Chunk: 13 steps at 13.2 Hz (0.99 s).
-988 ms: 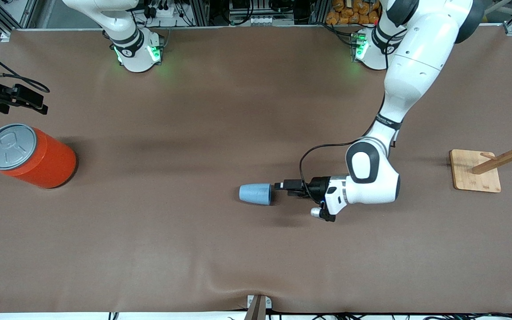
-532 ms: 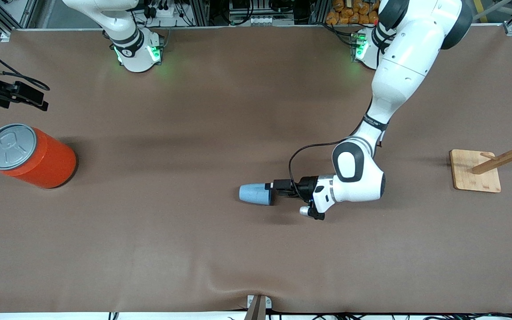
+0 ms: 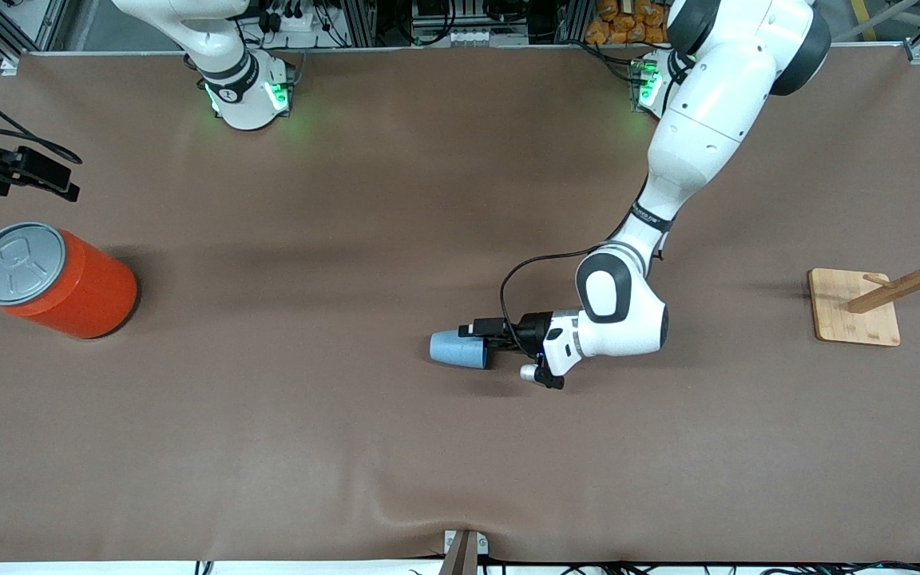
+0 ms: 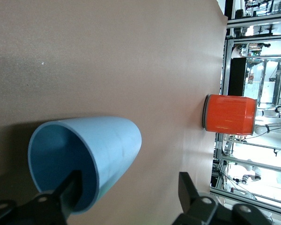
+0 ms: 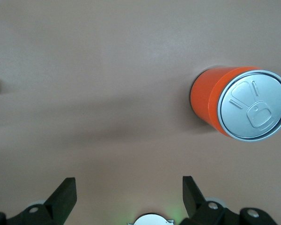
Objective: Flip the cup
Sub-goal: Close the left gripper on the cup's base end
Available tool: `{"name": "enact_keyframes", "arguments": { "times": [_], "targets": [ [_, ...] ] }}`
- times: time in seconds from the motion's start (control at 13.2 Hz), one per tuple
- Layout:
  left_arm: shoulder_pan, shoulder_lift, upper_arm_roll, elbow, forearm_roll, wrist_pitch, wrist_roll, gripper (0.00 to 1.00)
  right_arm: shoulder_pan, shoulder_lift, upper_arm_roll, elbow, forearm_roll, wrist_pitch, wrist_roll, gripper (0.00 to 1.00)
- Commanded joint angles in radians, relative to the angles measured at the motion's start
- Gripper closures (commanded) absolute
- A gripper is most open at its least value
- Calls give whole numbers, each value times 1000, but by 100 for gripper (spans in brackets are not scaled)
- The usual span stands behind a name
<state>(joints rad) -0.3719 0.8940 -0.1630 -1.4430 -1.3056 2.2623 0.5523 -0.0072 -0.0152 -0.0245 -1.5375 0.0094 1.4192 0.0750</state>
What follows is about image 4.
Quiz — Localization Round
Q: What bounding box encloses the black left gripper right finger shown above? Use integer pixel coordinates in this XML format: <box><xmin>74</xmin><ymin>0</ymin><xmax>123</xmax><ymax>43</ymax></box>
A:
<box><xmin>173</xmin><ymin>172</ymin><xmax>274</xmax><ymax>225</ymax></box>

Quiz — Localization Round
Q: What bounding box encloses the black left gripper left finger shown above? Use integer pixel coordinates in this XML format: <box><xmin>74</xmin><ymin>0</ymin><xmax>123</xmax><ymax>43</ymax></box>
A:
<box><xmin>0</xmin><ymin>170</ymin><xmax>83</xmax><ymax>225</ymax></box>

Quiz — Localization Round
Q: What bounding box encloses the light blue plastic cup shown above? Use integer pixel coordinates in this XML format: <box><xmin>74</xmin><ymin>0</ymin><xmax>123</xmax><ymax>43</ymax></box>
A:
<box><xmin>28</xmin><ymin>115</ymin><xmax>142</xmax><ymax>216</ymax></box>

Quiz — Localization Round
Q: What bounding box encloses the orange can with grey lid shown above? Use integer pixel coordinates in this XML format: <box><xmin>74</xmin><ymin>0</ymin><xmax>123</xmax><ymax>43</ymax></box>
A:
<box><xmin>202</xmin><ymin>94</ymin><xmax>258</xmax><ymax>135</ymax></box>

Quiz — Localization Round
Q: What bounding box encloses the black panel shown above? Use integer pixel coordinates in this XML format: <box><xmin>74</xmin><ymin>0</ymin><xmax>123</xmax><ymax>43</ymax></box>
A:
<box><xmin>231</xmin><ymin>58</ymin><xmax>247</xmax><ymax>97</ymax></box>

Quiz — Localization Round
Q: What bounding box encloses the brown table cover sheet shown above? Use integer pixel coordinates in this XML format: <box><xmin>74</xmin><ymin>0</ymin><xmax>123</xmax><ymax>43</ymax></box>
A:
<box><xmin>0</xmin><ymin>0</ymin><xmax>229</xmax><ymax>225</ymax></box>

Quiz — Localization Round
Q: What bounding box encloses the aluminium enclosure frame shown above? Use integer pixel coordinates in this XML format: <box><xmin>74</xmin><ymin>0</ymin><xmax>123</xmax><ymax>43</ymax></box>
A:
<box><xmin>210</xmin><ymin>0</ymin><xmax>281</xmax><ymax>211</ymax></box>

